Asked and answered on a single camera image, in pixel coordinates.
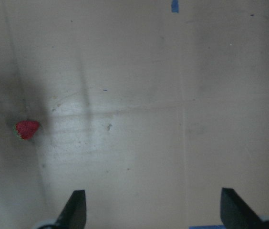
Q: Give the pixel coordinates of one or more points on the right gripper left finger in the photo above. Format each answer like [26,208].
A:
[74,213]

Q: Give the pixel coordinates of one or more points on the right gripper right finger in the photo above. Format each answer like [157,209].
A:
[235,212]

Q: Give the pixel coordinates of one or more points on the strawberry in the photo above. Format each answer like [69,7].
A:
[26,129]

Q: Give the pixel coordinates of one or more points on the brown paper table cover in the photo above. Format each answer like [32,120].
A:
[151,112]

